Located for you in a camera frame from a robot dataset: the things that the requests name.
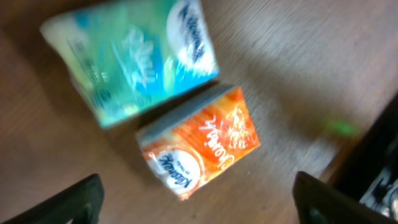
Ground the teal tissue pack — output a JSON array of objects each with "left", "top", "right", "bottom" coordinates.
[{"left": 40, "top": 0, "right": 219, "bottom": 128}]

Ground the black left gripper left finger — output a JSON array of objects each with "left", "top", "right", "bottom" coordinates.
[{"left": 4, "top": 174, "right": 104, "bottom": 224}]

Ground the orange tissue pack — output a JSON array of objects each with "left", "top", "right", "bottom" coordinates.
[{"left": 136, "top": 84, "right": 261, "bottom": 200}]

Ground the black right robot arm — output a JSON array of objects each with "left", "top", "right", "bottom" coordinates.
[{"left": 332, "top": 96, "right": 397, "bottom": 221}]

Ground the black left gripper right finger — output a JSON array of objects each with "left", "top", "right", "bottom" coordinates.
[{"left": 292, "top": 171, "right": 397, "bottom": 224}]

